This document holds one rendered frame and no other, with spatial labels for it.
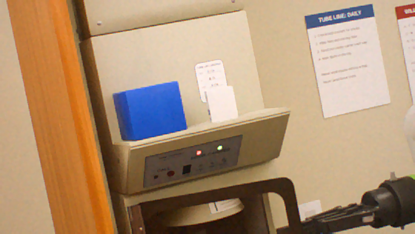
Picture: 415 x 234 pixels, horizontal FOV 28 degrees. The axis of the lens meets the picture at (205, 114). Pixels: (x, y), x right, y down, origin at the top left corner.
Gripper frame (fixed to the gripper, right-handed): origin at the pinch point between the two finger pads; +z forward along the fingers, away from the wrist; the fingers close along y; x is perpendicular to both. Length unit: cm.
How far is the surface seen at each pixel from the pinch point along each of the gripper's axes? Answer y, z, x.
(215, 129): -0.3, 11.6, -22.0
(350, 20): -54, -53, -38
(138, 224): -9.8, 26.6, -7.3
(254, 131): -2.2, 3.2, -19.9
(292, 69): -55, -33, -29
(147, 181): -7.1, 24.1, -14.9
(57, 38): -3, 36, -43
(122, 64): -11.5, 23.0, -37.1
